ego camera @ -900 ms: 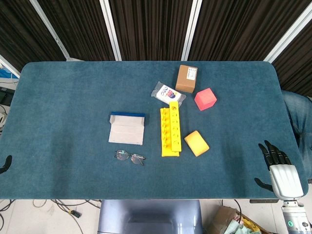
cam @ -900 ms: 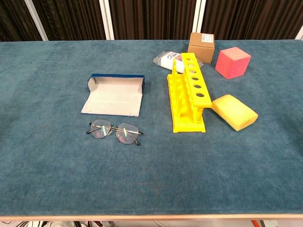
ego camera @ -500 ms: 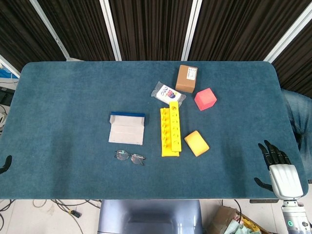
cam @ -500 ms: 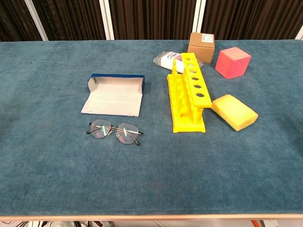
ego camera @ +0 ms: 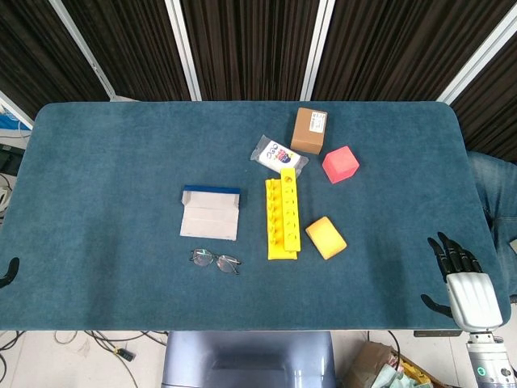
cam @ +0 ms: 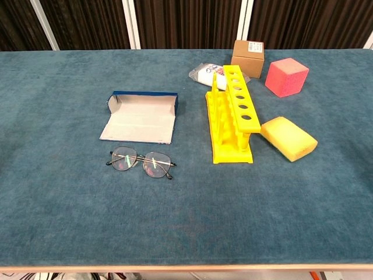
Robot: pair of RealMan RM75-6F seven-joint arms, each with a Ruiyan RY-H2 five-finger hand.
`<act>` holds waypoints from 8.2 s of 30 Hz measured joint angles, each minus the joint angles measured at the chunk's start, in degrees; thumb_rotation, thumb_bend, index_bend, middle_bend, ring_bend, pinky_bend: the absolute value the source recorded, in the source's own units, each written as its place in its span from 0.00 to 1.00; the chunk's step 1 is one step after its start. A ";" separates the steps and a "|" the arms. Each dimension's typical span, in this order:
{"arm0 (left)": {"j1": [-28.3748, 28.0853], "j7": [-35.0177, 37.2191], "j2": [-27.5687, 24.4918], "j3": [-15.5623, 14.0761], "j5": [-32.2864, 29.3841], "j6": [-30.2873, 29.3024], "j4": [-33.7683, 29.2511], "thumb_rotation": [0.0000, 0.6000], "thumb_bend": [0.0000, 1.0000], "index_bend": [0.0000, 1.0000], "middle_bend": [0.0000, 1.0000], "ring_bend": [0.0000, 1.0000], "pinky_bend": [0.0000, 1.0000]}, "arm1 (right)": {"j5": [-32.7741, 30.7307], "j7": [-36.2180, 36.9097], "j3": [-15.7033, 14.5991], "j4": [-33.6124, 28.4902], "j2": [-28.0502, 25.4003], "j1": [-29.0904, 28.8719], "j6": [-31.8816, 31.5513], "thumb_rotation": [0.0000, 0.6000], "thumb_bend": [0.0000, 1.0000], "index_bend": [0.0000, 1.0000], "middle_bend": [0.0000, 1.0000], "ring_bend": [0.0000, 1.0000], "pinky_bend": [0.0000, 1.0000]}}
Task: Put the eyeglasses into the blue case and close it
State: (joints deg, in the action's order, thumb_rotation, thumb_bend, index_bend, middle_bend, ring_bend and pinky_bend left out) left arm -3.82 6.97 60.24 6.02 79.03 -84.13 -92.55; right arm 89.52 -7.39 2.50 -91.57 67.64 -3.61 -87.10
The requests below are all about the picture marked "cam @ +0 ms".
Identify blue printed glasses case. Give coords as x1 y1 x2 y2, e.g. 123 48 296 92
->
98 90 179 145

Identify round wire-frame eyeglasses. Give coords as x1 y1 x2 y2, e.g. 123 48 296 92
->
105 146 177 180

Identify yellow toy brick plate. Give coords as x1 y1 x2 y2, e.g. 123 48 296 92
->
205 65 262 165

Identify white packet in clear bag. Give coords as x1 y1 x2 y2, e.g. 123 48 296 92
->
188 62 251 91

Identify teal velvet table cloth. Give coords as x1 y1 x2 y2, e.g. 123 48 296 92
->
0 48 373 268

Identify brown cardboard box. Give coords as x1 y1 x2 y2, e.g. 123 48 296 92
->
230 40 265 79

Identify yellow sponge block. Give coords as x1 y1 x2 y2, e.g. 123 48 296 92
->
260 116 319 163

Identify dark pleated curtain panel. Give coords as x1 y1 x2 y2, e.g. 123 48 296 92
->
39 0 131 51
133 0 243 50
247 0 373 50
0 0 52 52

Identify red foam cube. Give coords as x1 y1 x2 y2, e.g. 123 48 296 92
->
265 57 310 98

